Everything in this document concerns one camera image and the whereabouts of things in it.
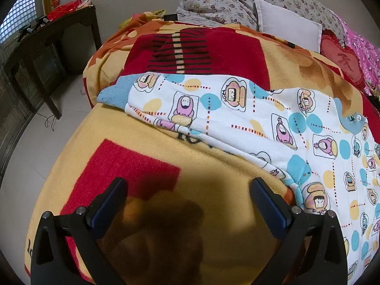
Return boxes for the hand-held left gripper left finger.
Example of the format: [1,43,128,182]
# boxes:
[30,177,128,285]

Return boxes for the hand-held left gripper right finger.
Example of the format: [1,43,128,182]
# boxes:
[250,177,348,285]

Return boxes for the cartoon print baby clothes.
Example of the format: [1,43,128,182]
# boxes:
[97,72,380,285]

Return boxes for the yellow red printed blanket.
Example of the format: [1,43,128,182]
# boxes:
[25,12,380,285]

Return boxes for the dark lattice door panel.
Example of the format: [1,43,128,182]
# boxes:
[0,43,45,170]

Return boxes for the red heart cushion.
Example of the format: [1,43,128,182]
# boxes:
[320,30,366,91]

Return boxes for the dark wooden table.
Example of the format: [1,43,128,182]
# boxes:
[3,5,103,120]

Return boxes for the white pillow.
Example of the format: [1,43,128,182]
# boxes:
[254,0,323,52]

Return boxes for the pink floral cloth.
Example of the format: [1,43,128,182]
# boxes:
[334,13,380,95]

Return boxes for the red bag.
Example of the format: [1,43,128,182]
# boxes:
[46,0,95,21]

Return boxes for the barred window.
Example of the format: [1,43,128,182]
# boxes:
[0,0,38,46]

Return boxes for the floral quilt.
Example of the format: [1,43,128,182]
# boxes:
[176,0,346,40]

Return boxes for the thin black cable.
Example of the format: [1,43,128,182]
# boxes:
[44,114,60,131]

